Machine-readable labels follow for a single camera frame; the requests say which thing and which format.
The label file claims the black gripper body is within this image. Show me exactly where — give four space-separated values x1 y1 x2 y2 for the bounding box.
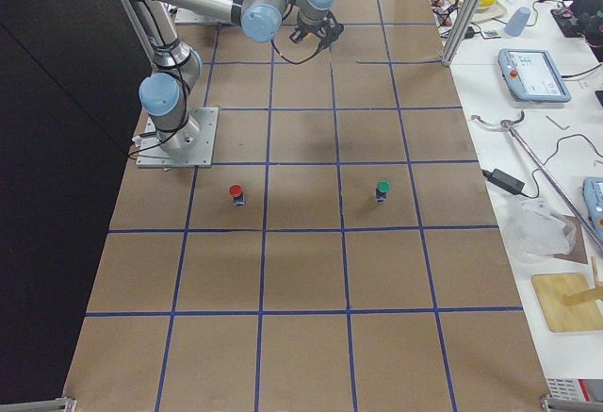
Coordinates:
289 18 330 43

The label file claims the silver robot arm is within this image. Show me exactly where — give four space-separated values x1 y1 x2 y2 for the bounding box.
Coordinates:
121 0 344 168

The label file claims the wooden stick stand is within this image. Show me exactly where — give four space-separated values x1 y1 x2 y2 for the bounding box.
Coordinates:
562 256 602 305

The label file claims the blue plastic cup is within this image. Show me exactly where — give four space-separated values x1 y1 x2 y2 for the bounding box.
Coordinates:
503 7 531 38

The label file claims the metal grabber stick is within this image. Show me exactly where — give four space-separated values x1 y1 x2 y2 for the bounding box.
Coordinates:
470 110 602 251

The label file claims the blue teach pendant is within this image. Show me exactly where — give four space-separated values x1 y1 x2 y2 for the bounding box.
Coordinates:
497 49 571 104

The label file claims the black power adapter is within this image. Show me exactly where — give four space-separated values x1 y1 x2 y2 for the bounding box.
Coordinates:
481 169 525 195

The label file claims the clear plastic bag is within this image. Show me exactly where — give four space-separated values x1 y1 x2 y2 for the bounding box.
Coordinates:
502 197 577 256

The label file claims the wooden board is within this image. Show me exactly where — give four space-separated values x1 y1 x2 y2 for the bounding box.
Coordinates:
531 273 602 333

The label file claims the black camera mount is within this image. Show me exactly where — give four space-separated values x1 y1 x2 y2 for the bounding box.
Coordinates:
316 10 345 52

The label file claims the aluminium frame post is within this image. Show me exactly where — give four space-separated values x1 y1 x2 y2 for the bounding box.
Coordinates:
441 0 481 67

